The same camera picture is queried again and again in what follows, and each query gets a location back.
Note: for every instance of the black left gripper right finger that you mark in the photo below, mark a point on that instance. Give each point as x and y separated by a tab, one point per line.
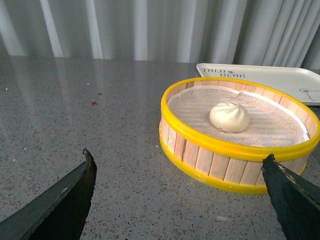
295	200

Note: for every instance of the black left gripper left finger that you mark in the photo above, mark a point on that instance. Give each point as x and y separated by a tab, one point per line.
60	212

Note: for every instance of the white steamed bun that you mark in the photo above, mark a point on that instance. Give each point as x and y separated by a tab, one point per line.
230	117

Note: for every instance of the cream bear print tray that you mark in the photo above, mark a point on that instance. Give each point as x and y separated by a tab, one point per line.
302	84

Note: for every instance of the white mesh steamer liner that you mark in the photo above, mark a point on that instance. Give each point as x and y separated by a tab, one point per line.
271	125

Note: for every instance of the yellow rimmed wooden steamer basket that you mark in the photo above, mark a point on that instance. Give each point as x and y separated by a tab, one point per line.
229	166

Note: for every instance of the grey pleated curtain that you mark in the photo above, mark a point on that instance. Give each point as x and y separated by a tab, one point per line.
282	33

